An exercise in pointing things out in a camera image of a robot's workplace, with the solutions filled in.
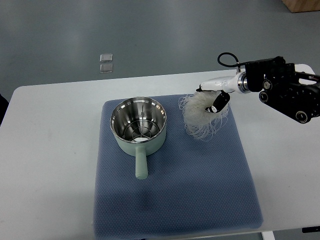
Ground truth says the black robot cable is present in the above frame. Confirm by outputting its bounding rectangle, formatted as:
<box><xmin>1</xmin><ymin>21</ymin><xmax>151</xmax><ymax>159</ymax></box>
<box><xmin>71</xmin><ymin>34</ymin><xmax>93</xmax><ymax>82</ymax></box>
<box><xmin>216</xmin><ymin>52</ymin><xmax>246</xmax><ymax>73</ymax></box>

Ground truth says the white vermicelli bundle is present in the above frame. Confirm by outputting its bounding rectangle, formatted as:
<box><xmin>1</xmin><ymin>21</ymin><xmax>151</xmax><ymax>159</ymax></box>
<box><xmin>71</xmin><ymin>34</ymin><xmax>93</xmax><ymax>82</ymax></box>
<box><xmin>178</xmin><ymin>91</ymin><xmax>229</xmax><ymax>142</ymax></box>

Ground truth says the mint green steel pot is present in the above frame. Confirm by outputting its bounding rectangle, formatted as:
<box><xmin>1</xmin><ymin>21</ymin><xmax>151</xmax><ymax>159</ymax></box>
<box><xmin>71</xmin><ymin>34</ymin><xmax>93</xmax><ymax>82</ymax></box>
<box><xmin>110</xmin><ymin>96</ymin><xmax>167</xmax><ymax>180</ymax></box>

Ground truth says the white table leg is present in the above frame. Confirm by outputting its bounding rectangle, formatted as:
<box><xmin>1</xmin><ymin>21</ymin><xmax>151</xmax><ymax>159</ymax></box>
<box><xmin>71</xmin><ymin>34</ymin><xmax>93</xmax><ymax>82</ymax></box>
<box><xmin>261</xmin><ymin>231</ymin><xmax>275</xmax><ymax>240</ymax></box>

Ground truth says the upper metal floor plate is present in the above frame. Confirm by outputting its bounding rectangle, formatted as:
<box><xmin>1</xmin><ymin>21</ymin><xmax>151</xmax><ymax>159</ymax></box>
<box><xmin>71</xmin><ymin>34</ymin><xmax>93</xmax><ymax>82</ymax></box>
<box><xmin>99</xmin><ymin>53</ymin><xmax>113</xmax><ymax>63</ymax></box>

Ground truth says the wooden box corner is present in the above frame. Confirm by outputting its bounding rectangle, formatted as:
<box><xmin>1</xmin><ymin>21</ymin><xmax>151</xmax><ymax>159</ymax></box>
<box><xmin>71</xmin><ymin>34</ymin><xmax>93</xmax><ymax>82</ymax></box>
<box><xmin>282</xmin><ymin>0</ymin><xmax>320</xmax><ymax>13</ymax></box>

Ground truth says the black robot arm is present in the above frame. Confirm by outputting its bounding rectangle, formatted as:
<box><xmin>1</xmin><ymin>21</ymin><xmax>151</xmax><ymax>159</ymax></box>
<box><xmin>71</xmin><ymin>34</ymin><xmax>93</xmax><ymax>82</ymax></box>
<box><xmin>238</xmin><ymin>56</ymin><xmax>320</xmax><ymax>124</ymax></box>

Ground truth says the person in white jacket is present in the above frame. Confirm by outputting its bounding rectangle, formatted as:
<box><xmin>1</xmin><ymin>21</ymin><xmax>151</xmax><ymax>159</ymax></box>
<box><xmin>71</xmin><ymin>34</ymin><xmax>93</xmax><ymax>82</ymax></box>
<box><xmin>0</xmin><ymin>94</ymin><xmax>9</xmax><ymax>125</ymax></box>

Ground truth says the blue grey fabric mat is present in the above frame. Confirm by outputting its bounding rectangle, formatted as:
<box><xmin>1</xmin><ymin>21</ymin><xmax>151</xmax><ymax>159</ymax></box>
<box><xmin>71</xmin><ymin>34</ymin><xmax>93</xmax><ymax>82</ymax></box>
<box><xmin>93</xmin><ymin>95</ymin><xmax>263</xmax><ymax>240</ymax></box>

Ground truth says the black table edge bracket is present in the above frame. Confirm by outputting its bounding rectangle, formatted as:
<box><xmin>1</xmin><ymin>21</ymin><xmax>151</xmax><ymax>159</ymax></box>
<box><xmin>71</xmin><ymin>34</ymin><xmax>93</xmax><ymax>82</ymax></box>
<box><xmin>302</xmin><ymin>226</ymin><xmax>320</xmax><ymax>234</ymax></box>

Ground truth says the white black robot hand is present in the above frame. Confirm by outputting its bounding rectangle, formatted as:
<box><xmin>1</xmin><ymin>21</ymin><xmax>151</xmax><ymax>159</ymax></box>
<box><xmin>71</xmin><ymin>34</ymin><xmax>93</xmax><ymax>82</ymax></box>
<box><xmin>196</xmin><ymin>75</ymin><xmax>242</xmax><ymax>114</ymax></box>

